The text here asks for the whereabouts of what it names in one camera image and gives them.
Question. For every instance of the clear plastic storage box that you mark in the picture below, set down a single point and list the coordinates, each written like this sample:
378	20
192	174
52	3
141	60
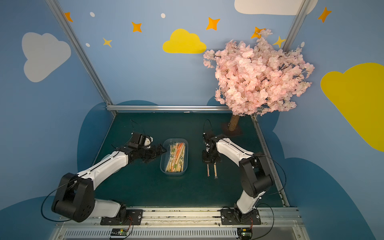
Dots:
165	157

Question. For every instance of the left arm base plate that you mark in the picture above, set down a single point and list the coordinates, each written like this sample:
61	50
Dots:
124	218

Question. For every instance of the aluminium rail frame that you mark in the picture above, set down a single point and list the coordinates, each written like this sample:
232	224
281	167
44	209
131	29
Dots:
190	224

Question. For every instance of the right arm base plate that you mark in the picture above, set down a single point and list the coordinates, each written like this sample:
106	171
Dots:
235	217

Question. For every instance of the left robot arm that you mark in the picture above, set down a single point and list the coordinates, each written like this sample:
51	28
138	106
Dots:
75	196

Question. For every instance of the chopsticks bundle in box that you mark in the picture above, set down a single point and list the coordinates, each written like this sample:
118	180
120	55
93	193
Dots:
177	158

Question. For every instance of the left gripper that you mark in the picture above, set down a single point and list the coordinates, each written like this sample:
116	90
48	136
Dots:
150	153

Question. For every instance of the pink blossom artificial tree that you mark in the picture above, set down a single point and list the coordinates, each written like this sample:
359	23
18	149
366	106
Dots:
258	80

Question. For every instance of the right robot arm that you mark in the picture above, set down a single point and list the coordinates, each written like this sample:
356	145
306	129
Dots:
256	175

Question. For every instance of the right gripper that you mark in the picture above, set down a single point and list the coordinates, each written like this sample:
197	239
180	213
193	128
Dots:
211	158

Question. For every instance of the red striped chopsticks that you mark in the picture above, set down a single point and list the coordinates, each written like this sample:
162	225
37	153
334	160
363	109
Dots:
215	171

